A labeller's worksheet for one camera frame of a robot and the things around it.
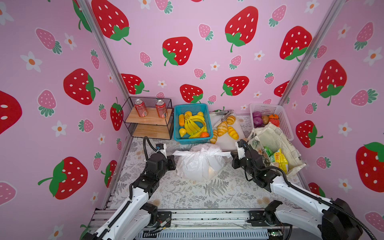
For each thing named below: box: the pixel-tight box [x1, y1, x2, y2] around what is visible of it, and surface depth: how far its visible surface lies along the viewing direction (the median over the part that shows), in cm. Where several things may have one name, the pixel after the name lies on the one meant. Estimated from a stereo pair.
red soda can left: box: [134, 98, 149, 118], surface depth 93 cm
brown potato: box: [261, 115, 270, 125], surface depth 114 cm
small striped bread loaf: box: [210, 129, 218, 144], surface depth 106 cm
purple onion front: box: [253, 117, 263, 126], surface depth 113 cm
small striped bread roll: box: [226, 115, 236, 125], surface depth 117 cm
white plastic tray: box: [209, 111, 246, 152], surface depth 113 cm
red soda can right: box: [155, 99, 167, 119], surface depth 92 cm
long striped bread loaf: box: [217, 121, 228, 137], surface depth 110 cm
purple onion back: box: [252, 111, 262, 119], surface depth 117 cm
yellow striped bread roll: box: [228, 126, 240, 140], surface depth 109 cm
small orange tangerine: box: [200, 132, 210, 138], surface depth 101 cm
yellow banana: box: [184, 115, 207, 139], surface depth 113 cm
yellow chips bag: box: [274, 148, 289, 174], surface depth 78 cm
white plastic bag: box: [172, 143, 232, 182], surface depth 83 cm
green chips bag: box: [263, 145, 275, 157], surface depth 83 cm
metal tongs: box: [215, 110, 234, 121], surface depth 122 cm
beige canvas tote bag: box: [247, 122, 307, 177], surface depth 81 cm
